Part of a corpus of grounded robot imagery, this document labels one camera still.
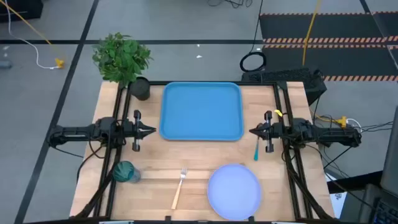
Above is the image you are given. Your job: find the lilac round plate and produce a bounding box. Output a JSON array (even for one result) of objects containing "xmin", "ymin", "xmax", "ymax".
[{"xmin": 207, "ymin": 164, "xmax": 262, "ymax": 221}]

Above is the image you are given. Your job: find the spoon with teal handle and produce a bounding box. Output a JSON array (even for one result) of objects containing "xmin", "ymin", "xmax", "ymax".
[{"xmin": 253, "ymin": 123, "xmax": 264, "ymax": 162}]

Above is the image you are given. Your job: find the blue plastic tray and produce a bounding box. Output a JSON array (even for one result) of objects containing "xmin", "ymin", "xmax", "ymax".
[{"xmin": 159, "ymin": 81, "xmax": 245, "ymax": 142}]

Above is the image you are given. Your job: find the teal faceted cup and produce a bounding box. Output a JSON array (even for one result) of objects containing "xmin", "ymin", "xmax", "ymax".
[{"xmin": 112, "ymin": 160, "xmax": 142, "ymax": 184}]

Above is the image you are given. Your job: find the green leafy plant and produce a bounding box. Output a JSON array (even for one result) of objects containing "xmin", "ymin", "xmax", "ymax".
[{"xmin": 91, "ymin": 32, "xmax": 154, "ymax": 88}]

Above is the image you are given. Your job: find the black hanging cable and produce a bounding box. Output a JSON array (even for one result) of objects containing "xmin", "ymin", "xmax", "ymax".
[{"xmin": 239, "ymin": 0, "xmax": 267, "ymax": 73}]

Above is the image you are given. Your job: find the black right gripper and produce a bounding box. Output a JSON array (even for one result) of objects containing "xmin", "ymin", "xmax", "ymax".
[{"xmin": 249, "ymin": 110, "xmax": 283, "ymax": 154}]

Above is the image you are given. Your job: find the white paper sheet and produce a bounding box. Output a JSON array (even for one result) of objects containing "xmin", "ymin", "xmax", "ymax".
[{"xmin": 328, "ymin": 191, "xmax": 346, "ymax": 219}]

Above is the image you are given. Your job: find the fork with beige handle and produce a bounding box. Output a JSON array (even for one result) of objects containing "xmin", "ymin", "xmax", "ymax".
[{"xmin": 170, "ymin": 167, "xmax": 188, "ymax": 210}]

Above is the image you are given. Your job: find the black keyboard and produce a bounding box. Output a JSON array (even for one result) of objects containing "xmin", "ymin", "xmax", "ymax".
[{"xmin": 371, "ymin": 198, "xmax": 398, "ymax": 224}]

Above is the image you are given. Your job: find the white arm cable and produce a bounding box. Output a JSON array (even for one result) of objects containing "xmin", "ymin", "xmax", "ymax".
[{"xmin": 346, "ymin": 118, "xmax": 363, "ymax": 132}]

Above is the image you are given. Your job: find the white floor cable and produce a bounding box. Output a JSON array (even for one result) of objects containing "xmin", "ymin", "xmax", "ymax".
[{"xmin": 4, "ymin": 0, "xmax": 60, "ymax": 70}]

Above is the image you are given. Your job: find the yellow floor cable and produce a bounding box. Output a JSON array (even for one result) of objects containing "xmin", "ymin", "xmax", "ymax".
[{"xmin": 0, "ymin": 0, "xmax": 62, "ymax": 62}]

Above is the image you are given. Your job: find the black cabinet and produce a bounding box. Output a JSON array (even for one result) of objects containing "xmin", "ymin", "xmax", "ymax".
[{"xmin": 0, "ymin": 0, "xmax": 44, "ymax": 23}]

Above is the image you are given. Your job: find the black hazard-striped floor mat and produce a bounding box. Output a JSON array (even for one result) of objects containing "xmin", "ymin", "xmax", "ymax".
[{"xmin": 259, "ymin": 11, "xmax": 398, "ymax": 83}]

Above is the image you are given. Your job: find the yellow hanging cable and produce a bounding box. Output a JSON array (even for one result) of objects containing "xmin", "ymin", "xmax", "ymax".
[{"xmin": 302, "ymin": 0, "xmax": 323, "ymax": 67}]

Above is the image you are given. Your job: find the black plant pot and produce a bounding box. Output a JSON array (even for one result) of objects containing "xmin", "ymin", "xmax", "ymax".
[{"xmin": 129, "ymin": 77, "xmax": 151, "ymax": 101}]

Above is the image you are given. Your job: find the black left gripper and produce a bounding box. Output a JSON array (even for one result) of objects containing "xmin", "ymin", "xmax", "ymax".
[{"xmin": 124, "ymin": 109, "xmax": 157, "ymax": 152}]

